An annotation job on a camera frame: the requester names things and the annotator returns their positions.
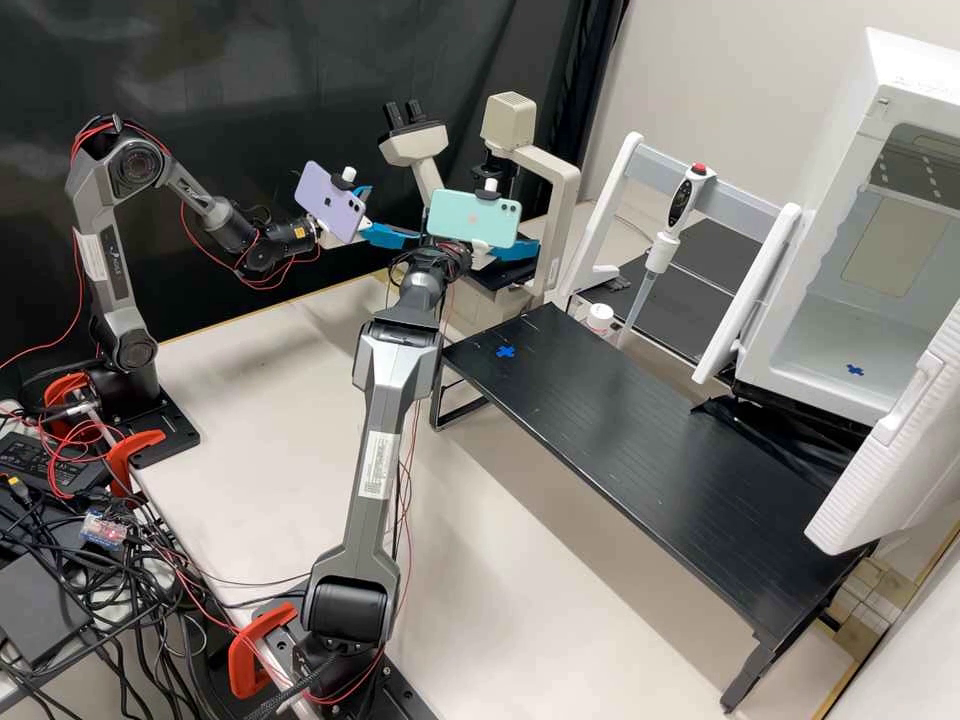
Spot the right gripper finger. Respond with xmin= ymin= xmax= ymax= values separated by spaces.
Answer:
xmin=478 ymin=238 xmax=542 ymax=266

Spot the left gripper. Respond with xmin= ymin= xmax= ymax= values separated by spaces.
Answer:
xmin=350 ymin=181 xmax=431 ymax=249

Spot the cream microscope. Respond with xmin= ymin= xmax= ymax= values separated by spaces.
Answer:
xmin=377 ymin=91 xmax=583 ymax=335

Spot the pipette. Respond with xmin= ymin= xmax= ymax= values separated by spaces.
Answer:
xmin=616 ymin=161 xmax=718 ymax=350

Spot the white pipette stand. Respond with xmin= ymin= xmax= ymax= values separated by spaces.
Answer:
xmin=558 ymin=131 xmax=804 ymax=386

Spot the white incubator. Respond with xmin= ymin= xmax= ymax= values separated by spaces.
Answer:
xmin=731 ymin=26 xmax=960 ymax=429

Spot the red clamp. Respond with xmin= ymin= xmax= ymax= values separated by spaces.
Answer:
xmin=227 ymin=602 xmax=300 ymax=699
xmin=107 ymin=428 xmax=168 ymax=498
xmin=43 ymin=372 xmax=97 ymax=421

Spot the small circuit board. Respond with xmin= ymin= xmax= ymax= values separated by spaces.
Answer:
xmin=80 ymin=508 xmax=130 ymax=545

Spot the black power adapter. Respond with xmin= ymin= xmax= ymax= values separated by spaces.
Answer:
xmin=0 ymin=433 xmax=114 ymax=496

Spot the incubator door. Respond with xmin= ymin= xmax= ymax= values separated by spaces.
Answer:
xmin=803 ymin=303 xmax=960 ymax=556

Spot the black flat box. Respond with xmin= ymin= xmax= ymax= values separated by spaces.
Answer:
xmin=0 ymin=553 xmax=95 ymax=669

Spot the left wrist camera phone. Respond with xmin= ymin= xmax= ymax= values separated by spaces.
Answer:
xmin=293 ymin=159 xmax=369 ymax=245

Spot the wrist camera phone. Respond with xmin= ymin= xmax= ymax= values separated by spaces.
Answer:
xmin=293 ymin=159 xmax=369 ymax=245
xmin=425 ymin=178 xmax=520 ymax=253

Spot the right wrist camera phone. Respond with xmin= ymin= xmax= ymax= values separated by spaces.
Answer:
xmin=425 ymin=178 xmax=520 ymax=253

